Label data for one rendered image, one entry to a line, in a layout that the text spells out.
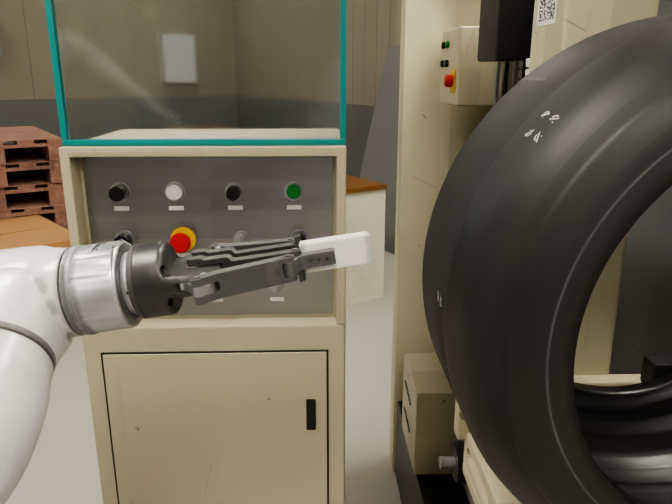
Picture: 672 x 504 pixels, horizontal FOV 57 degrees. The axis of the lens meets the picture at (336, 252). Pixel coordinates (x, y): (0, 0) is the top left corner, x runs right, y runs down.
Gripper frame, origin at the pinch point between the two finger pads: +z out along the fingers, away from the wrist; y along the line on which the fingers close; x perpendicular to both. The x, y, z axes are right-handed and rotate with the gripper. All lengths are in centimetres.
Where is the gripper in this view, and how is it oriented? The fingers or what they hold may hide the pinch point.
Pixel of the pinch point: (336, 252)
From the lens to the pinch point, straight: 62.0
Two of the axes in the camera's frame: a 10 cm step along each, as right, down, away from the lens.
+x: 1.5, 9.5, 2.8
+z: 9.9, -1.5, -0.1
